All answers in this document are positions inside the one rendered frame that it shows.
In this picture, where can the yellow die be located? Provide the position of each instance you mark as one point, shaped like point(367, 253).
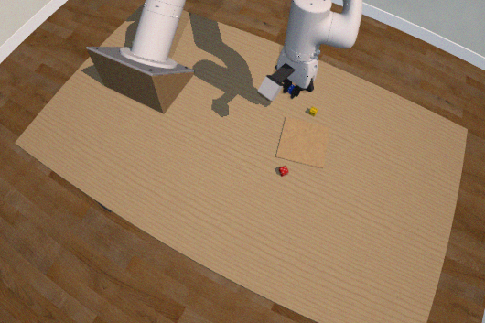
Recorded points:
point(313, 111)

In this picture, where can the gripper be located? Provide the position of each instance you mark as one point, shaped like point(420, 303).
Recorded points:
point(302, 76)

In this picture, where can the blue die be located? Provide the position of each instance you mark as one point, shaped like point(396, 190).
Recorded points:
point(290, 89)

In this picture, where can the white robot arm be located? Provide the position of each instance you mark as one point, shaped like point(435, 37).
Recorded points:
point(310, 24)

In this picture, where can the tan square mat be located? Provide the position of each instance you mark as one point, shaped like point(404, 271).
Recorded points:
point(303, 142)

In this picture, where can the red die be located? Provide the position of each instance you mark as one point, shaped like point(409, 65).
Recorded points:
point(283, 171)

